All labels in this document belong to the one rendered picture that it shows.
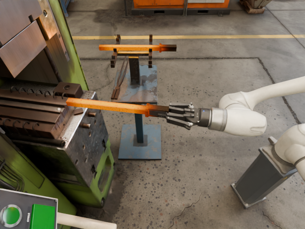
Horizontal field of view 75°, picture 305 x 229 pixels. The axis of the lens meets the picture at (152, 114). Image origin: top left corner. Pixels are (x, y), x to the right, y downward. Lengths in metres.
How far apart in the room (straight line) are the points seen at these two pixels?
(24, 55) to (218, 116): 0.70
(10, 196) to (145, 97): 0.88
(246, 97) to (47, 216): 0.85
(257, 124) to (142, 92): 0.77
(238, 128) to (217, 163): 1.19
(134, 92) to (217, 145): 1.08
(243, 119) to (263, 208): 1.23
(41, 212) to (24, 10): 0.63
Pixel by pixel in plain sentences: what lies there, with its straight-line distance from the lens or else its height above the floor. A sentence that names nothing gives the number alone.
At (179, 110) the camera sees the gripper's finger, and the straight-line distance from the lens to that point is 0.81.
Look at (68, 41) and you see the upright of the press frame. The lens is 1.31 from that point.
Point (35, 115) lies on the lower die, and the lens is 1.04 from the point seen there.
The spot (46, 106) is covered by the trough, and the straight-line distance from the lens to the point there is 1.06.
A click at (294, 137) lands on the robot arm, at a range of 1.24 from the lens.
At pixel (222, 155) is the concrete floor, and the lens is 2.02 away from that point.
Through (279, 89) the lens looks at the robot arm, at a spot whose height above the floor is 1.14.
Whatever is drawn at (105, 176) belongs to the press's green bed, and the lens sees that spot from 1.69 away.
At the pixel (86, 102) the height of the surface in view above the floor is 1.07.
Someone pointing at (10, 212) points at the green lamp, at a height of 1.10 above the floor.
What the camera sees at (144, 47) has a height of 1.04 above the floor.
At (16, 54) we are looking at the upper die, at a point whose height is 1.32.
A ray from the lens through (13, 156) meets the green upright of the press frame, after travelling 1.05.
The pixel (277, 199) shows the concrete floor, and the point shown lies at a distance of 2.02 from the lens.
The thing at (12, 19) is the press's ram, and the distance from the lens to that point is 0.77.
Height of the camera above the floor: 1.67
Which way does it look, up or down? 49 degrees down
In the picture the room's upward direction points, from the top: straight up
